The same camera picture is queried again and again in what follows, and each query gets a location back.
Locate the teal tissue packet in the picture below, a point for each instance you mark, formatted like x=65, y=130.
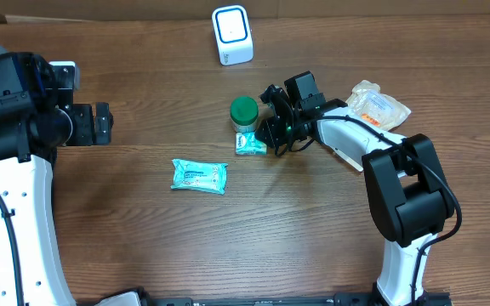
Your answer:
x=247, y=144

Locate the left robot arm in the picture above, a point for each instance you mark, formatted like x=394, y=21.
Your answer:
x=37, y=117

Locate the white barcode scanner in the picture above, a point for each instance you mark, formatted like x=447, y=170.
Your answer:
x=233, y=35

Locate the orange tissue packet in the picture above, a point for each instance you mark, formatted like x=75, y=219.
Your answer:
x=374, y=120

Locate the teal wet wipes pack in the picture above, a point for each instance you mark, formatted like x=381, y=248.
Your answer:
x=199, y=176

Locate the beige snack pouch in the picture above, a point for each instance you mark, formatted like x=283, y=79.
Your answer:
x=377, y=106

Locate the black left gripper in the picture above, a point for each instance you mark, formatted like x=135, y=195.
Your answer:
x=89, y=135

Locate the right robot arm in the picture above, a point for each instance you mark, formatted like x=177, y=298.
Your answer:
x=409, y=199

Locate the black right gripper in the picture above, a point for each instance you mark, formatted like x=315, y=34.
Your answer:
x=277, y=139

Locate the green lid plastic jar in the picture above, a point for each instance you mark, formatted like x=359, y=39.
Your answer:
x=244, y=114

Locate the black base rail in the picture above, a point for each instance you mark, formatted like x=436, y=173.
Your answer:
x=270, y=302

